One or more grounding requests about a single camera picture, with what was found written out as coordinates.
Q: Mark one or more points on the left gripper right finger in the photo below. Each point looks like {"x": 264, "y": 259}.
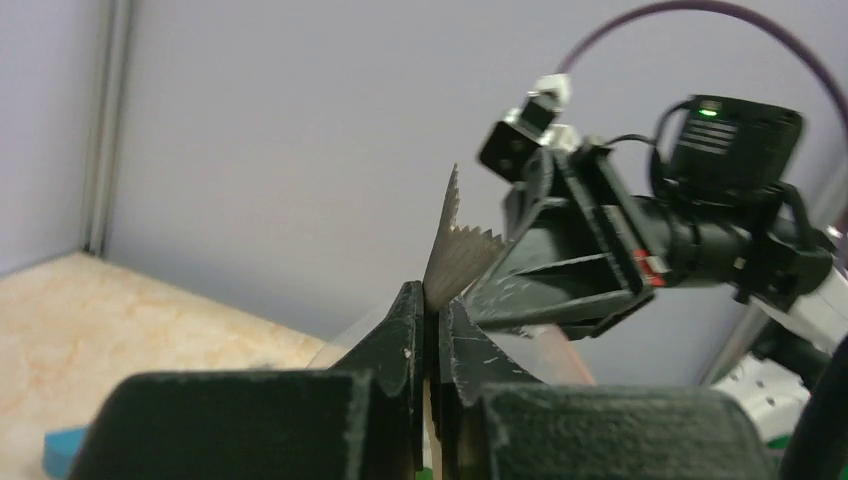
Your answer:
{"x": 468, "y": 363}

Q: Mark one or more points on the clear pink zip bag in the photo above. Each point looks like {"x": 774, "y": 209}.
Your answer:
{"x": 547, "y": 353}

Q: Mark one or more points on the blue toy block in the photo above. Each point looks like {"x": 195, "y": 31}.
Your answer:
{"x": 60, "y": 448}

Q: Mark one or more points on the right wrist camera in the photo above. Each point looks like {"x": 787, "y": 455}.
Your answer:
{"x": 522, "y": 131}

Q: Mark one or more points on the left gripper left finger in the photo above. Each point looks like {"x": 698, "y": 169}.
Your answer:
{"x": 392, "y": 355}

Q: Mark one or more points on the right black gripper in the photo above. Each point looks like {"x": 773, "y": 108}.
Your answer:
{"x": 587, "y": 254}

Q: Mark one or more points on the grey toy fish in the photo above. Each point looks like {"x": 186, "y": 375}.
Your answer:
{"x": 460, "y": 253}

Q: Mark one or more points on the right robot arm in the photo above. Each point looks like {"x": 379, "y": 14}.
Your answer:
{"x": 729, "y": 153}

